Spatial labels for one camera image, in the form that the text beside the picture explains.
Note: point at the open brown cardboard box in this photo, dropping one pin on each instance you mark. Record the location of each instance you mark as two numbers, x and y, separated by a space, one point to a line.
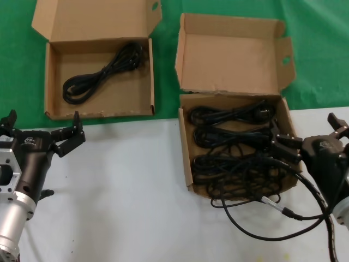
117 95
229 60

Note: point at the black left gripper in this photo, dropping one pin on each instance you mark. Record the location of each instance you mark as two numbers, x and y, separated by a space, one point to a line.
35 158

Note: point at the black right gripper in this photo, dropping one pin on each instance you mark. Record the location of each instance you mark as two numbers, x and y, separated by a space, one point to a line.
325 161

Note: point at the white table cover sheet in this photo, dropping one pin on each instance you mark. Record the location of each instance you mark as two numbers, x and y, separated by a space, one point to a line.
122 191

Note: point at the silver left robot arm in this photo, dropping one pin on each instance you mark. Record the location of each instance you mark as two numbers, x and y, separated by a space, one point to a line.
11 221

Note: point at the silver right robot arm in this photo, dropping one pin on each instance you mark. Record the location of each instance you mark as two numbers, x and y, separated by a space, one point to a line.
343 213

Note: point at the small black knob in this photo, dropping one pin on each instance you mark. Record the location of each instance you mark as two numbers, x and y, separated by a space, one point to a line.
47 194

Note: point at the green table cloth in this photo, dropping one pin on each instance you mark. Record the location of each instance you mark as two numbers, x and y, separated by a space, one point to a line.
21 68

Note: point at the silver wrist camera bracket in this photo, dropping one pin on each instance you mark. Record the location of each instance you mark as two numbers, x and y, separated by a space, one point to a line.
8 155

